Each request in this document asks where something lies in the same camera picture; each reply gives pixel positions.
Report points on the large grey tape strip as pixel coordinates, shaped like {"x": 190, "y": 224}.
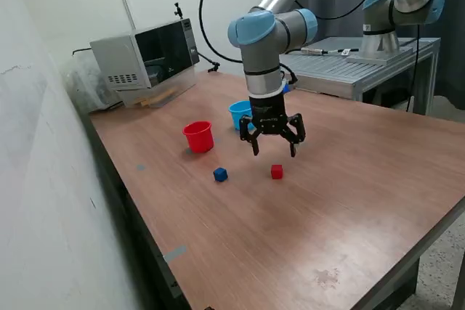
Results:
{"x": 175, "y": 254}

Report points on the thin white rod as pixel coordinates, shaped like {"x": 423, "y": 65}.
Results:
{"x": 129, "y": 14}

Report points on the dark grey curtain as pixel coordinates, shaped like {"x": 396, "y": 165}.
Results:
{"x": 452, "y": 70}

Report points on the white warning tag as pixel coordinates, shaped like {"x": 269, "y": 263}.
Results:
{"x": 346, "y": 51}

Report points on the blue plastic cup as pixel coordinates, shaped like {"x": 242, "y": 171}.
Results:
{"x": 238, "y": 114}

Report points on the red cube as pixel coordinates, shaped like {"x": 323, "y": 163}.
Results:
{"x": 277, "y": 172}

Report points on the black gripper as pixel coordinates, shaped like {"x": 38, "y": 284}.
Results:
{"x": 269, "y": 114}

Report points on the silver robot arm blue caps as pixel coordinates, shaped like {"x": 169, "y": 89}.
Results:
{"x": 261, "y": 52}

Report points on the clear plastic stand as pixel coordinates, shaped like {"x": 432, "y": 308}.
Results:
{"x": 163, "y": 88}

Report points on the clear plastic bag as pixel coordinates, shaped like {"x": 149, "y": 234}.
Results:
{"x": 83, "y": 85}

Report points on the light wooden strip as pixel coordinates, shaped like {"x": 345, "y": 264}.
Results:
{"x": 152, "y": 100}

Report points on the aluminium profile table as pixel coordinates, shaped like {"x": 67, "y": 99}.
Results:
{"x": 327, "y": 70}

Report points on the grey microwave oven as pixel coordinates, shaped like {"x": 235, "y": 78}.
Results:
{"x": 116, "y": 59}

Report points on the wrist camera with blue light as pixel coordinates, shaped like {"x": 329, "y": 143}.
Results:
{"x": 286, "y": 88}

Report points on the small black camera mount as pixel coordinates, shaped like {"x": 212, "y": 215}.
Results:
{"x": 178, "y": 10}

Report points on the red plastic cup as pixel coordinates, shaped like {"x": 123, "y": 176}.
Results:
{"x": 198, "y": 139}

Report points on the aluminium robot mounting plate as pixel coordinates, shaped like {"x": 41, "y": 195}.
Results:
{"x": 378, "y": 56}

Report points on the blue cube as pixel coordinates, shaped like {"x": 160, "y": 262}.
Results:
{"x": 220, "y": 175}

